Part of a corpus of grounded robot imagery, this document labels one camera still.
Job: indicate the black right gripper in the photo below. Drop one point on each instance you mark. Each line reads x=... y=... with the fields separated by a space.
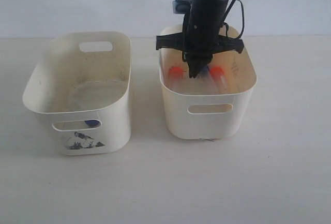
x=197 y=46

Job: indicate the orange-capped clear tube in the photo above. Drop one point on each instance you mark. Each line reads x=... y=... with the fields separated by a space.
x=176 y=79
x=219 y=79

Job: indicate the cream plastic bin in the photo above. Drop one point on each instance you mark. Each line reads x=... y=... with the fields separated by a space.
x=83 y=76
x=200 y=115

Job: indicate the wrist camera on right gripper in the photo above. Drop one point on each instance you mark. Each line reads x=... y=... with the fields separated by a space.
x=181 y=6

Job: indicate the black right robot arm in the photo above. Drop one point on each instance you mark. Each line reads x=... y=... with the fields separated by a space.
x=209 y=14

